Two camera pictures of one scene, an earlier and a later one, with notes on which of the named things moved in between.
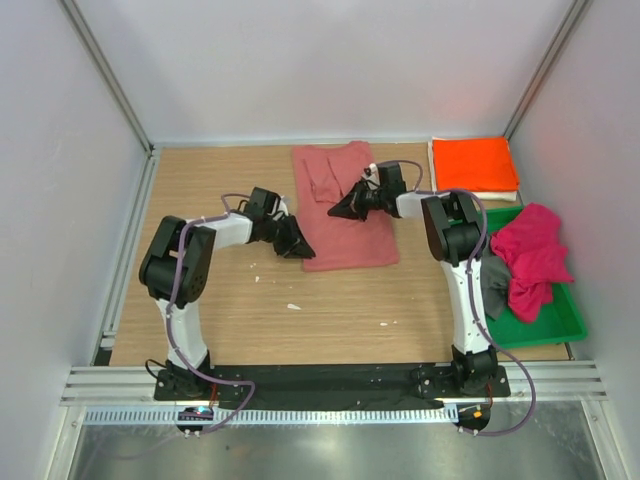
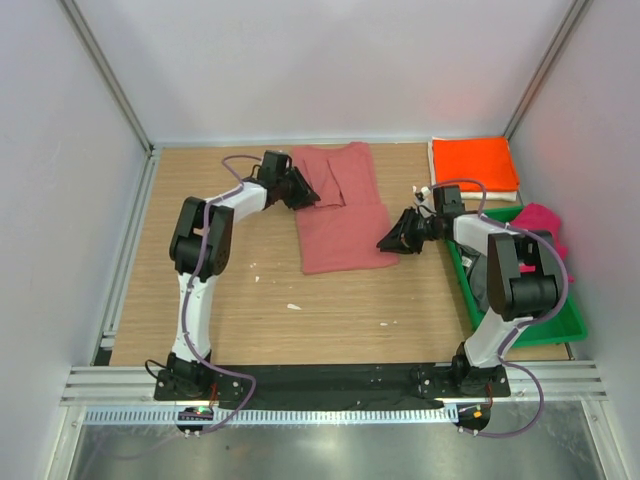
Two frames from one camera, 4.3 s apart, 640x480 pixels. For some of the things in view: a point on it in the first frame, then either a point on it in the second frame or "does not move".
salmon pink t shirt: (323, 174) does not move
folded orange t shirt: (484, 164) does not move
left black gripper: (295, 245) -> (304, 196)
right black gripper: (352, 206) -> (401, 238)
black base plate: (331, 387) does not move
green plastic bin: (560, 320) does not move
